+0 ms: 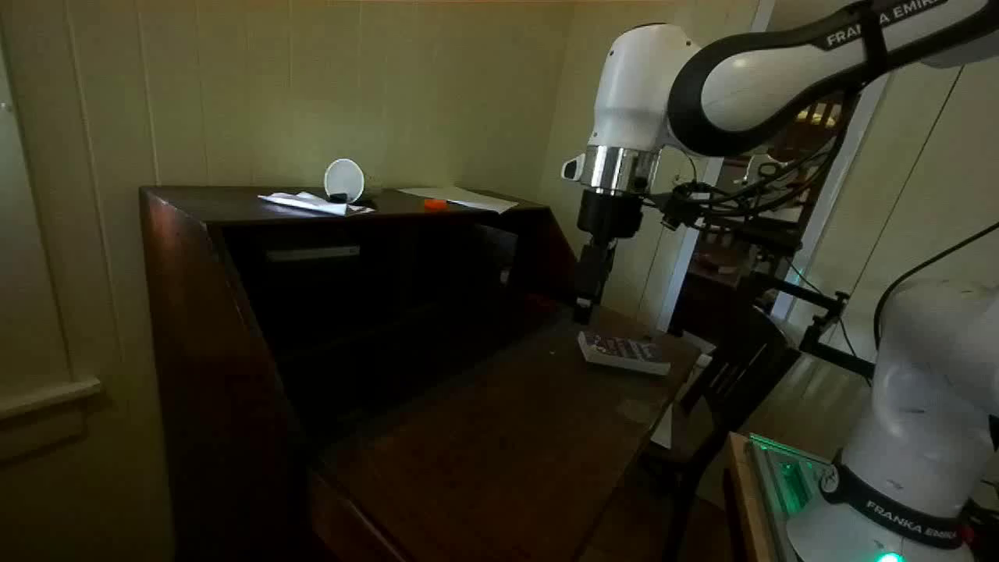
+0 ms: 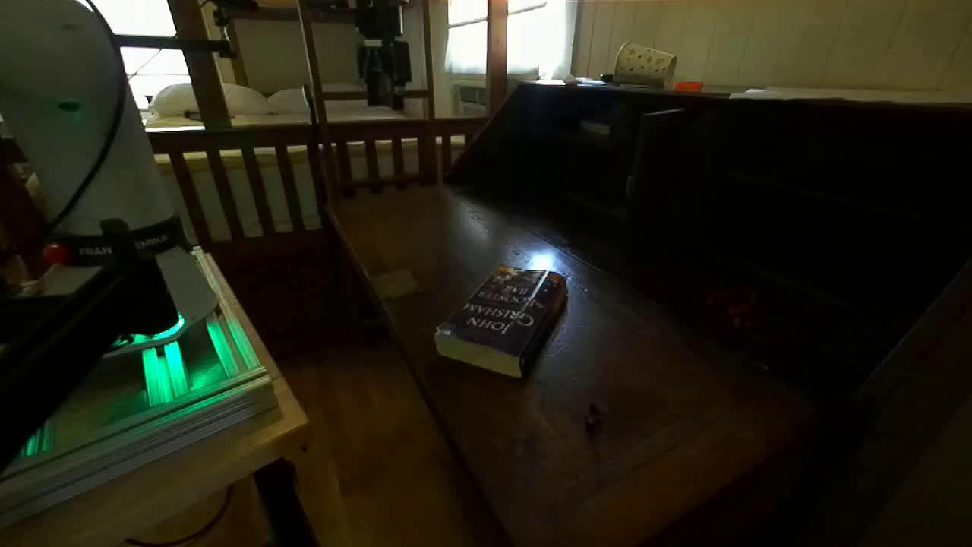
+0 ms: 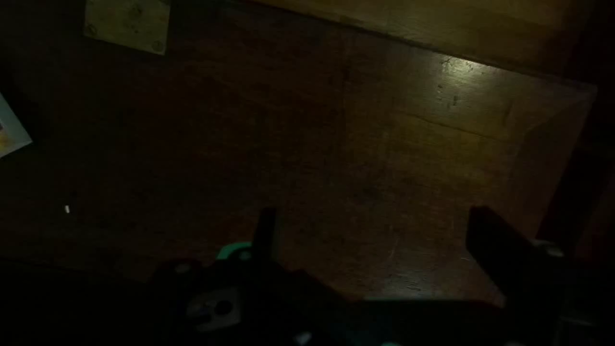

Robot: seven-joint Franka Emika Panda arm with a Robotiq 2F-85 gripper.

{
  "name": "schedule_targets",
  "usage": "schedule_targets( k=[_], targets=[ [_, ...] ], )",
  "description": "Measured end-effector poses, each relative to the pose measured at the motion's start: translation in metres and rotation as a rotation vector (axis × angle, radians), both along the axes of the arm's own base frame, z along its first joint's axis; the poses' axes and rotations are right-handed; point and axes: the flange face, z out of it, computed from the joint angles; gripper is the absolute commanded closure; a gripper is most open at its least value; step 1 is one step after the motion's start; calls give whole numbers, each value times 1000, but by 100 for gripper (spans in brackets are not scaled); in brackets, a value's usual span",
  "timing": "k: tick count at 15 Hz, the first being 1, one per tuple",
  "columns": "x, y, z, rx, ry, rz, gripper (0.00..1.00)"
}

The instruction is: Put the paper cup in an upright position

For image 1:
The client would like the dark paperback book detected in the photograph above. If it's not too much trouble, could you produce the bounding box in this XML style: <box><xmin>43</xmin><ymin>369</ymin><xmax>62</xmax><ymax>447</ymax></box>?
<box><xmin>575</xmin><ymin>324</ymin><xmax>675</xmax><ymax>381</ymax></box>

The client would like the dark wooden secretary desk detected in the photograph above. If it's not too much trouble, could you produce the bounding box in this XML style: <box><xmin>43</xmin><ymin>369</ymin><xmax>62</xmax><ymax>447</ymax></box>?
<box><xmin>138</xmin><ymin>183</ymin><xmax>722</xmax><ymax>562</ymax></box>

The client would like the light wooden robot table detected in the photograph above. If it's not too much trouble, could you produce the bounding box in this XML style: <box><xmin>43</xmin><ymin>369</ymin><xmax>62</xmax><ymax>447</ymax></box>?
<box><xmin>723</xmin><ymin>430</ymin><xmax>794</xmax><ymax>562</ymax></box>

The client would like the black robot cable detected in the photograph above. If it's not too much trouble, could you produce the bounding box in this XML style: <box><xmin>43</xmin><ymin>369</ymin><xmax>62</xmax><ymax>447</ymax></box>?
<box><xmin>869</xmin><ymin>218</ymin><xmax>999</xmax><ymax>352</ymax></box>

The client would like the white crumpled paper stack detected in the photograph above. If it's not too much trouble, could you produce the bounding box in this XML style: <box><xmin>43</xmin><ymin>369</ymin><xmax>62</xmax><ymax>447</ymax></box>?
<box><xmin>256</xmin><ymin>186</ymin><xmax>375</xmax><ymax>218</ymax></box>

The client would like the dark wooden slatted chair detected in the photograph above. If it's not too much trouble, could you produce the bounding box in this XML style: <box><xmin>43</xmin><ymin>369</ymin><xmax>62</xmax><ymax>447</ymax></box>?
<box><xmin>644</xmin><ymin>299</ymin><xmax>804</xmax><ymax>562</ymax></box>

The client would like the flat white paper sheet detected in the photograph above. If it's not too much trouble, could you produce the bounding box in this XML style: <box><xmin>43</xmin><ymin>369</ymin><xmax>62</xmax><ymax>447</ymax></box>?
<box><xmin>399</xmin><ymin>183</ymin><xmax>521</xmax><ymax>218</ymax></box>

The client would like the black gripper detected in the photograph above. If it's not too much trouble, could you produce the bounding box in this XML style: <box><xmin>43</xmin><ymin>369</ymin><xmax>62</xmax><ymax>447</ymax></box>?
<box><xmin>568</xmin><ymin>186</ymin><xmax>650</xmax><ymax>329</ymax></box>

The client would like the black wrist cable bundle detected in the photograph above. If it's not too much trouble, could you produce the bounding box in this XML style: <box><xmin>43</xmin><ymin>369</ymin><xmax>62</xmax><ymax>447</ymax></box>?
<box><xmin>635</xmin><ymin>152</ymin><xmax>837</xmax><ymax>236</ymax></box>

